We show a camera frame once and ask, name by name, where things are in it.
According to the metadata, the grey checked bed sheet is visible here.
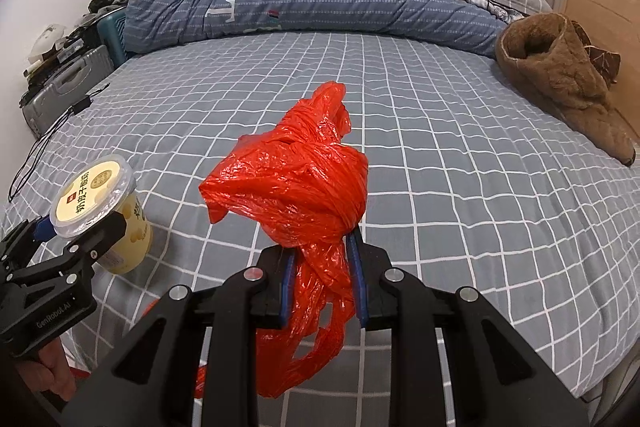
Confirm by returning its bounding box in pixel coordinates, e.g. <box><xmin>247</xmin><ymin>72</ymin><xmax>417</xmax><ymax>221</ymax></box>
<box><xmin>0</xmin><ymin>29</ymin><xmax>640</xmax><ymax>400</ymax></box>

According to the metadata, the white rounded object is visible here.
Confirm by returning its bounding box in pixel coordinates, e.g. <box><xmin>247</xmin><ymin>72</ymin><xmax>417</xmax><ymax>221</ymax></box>
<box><xmin>27</xmin><ymin>23</ymin><xmax>68</xmax><ymax>58</ymax></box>

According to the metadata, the yellow pudding cup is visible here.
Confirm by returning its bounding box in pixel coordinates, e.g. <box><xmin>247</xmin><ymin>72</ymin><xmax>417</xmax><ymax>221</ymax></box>
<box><xmin>49</xmin><ymin>154</ymin><xmax>153</xmax><ymax>275</ymax></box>

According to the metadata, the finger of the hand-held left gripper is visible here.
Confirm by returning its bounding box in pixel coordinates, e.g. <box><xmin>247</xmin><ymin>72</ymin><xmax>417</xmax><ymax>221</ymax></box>
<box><xmin>0</xmin><ymin>214</ymin><xmax>53</xmax><ymax>278</ymax></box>
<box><xmin>7</xmin><ymin>211</ymin><xmax>128</xmax><ymax>288</ymax></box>

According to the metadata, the brown fleece garment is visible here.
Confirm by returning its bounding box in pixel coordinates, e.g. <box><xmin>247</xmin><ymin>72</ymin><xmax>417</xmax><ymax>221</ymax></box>
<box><xmin>495</xmin><ymin>12</ymin><xmax>640</xmax><ymax>168</ymax></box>

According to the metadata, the black charger cable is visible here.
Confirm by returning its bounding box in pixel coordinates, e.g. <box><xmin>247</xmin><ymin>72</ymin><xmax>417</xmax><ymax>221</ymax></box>
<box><xmin>7</xmin><ymin>84</ymin><xmax>111</xmax><ymax>202</ymax></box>

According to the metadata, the red plastic bag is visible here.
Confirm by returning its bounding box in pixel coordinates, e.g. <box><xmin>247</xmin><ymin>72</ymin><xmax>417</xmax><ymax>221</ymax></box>
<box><xmin>192</xmin><ymin>81</ymin><xmax>370</xmax><ymax>400</ymax></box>

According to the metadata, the person's left hand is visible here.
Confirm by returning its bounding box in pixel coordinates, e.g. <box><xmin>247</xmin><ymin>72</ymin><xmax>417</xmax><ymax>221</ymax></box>
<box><xmin>15</xmin><ymin>337</ymin><xmax>78</xmax><ymax>403</ymax></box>

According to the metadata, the grey suitcase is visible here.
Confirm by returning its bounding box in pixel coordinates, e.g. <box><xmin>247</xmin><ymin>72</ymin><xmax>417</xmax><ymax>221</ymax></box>
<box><xmin>20</xmin><ymin>44</ymin><xmax>117</xmax><ymax>140</ymax></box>

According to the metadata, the teal suitcase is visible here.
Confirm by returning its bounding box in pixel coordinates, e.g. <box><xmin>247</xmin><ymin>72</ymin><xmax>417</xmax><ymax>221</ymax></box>
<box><xmin>97</xmin><ymin>4</ymin><xmax>132</xmax><ymax>68</ymax></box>

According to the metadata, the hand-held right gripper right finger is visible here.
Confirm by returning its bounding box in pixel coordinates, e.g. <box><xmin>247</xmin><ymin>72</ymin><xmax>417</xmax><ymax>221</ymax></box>
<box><xmin>346</xmin><ymin>227</ymin><xmax>583</xmax><ymax>427</ymax></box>

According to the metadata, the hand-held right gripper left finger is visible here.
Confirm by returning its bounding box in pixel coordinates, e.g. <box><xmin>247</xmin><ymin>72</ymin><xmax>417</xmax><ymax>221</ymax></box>
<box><xmin>59</xmin><ymin>244</ymin><xmax>296</xmax><ymax>427</ymax></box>

